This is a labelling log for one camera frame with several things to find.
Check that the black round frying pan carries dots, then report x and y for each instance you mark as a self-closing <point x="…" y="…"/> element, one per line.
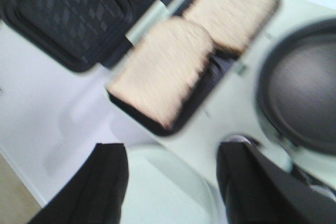
<point x="296" y="87"/>

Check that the mint green round plate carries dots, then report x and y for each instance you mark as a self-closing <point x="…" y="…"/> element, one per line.
<point x="164" y="189"/>

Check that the mint green sandwich maker lid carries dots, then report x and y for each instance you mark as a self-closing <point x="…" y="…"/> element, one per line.
<point x="77" y="33"/>

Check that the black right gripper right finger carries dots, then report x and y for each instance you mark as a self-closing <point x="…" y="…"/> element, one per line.
<point x="255" y="190"/>

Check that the left silver control knob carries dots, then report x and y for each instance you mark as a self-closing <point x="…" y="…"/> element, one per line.
<point x="238" y="139"/>

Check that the mint green breakfast maker base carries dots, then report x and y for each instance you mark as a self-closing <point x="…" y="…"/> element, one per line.
<point x="224" y="102"/>

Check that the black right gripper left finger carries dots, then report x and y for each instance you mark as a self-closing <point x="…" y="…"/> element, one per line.
<point x="96" y="192"/>

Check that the bread slice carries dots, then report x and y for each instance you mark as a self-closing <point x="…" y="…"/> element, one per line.
<point x="164" y="69"/>
<point x="232" y="24"/>

